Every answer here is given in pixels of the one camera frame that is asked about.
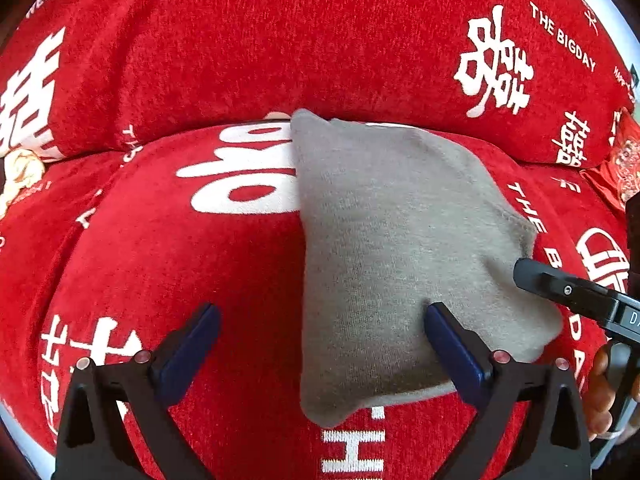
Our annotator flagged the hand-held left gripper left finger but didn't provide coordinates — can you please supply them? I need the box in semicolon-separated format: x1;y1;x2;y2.
54;302;222;480

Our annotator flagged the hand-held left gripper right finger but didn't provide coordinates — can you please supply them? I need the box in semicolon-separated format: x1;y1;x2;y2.
424;301;594;480

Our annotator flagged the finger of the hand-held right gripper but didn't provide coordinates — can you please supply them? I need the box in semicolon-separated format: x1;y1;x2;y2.
513;257;640;345

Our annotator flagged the grey knit shirt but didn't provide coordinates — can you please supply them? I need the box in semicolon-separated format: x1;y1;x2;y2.
289;108;565;428

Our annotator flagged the person's right hand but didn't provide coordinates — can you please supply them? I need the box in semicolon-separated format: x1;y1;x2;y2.
584;346;627;443

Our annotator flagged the red patterned cushion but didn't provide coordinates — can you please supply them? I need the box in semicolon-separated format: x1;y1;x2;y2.
580;106;640;212

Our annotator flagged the cream floral cloth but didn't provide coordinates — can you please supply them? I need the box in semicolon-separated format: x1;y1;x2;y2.
0;148;42;219

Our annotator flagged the red printed blanket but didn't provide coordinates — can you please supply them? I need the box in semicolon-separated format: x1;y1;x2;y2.
0;0;640;480

